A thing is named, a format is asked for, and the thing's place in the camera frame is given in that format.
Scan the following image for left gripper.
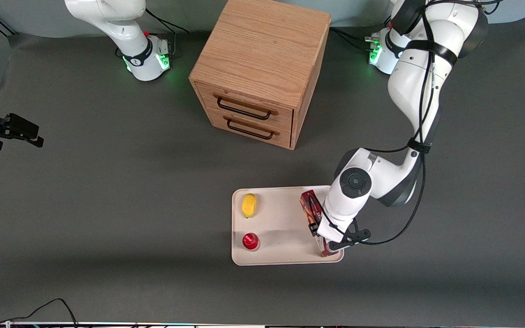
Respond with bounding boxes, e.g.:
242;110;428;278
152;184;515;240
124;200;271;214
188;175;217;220
309;213;357;252

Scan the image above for red cookie box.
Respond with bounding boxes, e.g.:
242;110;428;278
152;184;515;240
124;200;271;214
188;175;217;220
300;190;340;258

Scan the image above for white rectangular tray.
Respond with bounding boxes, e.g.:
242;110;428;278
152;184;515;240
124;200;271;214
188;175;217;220
231;185;345;267

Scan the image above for yellow toy lemon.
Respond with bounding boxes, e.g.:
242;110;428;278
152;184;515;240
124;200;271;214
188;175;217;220
242;193;257;219

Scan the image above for grey table mat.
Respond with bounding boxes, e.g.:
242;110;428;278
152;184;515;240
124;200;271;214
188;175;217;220
0;17;525;327

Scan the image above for wooden drawer front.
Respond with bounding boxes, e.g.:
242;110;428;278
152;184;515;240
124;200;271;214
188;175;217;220
195;82;294;133
208;109;293;149

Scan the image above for wooden drawer cabinet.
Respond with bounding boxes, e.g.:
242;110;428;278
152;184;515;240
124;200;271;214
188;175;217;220
189;0;332;151

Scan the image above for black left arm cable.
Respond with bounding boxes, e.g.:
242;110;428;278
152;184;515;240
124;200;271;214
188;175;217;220
308;0;502;246

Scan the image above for black metal drawer handle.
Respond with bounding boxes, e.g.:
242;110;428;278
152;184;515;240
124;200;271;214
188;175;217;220
222;116;280;140
213;93;278;121

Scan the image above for black table edge cable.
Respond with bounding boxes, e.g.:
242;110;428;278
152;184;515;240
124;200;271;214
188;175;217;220
0;298;79;328

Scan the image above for black right arm base cables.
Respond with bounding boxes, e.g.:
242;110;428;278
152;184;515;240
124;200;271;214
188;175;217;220
116;8;190;59

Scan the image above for black arm base cables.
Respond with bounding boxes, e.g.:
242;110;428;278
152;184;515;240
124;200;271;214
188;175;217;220
116;8;190;59
330;14;393;51

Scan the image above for black left arm base cables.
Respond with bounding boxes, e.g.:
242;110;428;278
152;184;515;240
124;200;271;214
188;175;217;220
330;14;393;51

